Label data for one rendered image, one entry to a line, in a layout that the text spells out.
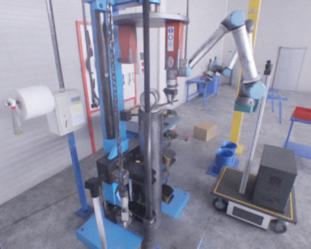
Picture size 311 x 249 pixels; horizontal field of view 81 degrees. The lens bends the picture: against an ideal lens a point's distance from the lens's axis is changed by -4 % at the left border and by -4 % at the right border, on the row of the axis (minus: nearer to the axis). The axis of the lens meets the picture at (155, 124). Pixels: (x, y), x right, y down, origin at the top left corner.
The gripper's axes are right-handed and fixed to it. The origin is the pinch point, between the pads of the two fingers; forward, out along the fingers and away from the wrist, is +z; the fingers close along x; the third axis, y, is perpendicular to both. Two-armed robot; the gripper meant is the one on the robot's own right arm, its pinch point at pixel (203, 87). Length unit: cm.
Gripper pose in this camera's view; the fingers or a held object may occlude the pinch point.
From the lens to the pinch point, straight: 259.2
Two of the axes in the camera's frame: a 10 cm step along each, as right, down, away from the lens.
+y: 8.3, 5.2, -2.2
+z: -4.1, 8.2, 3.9
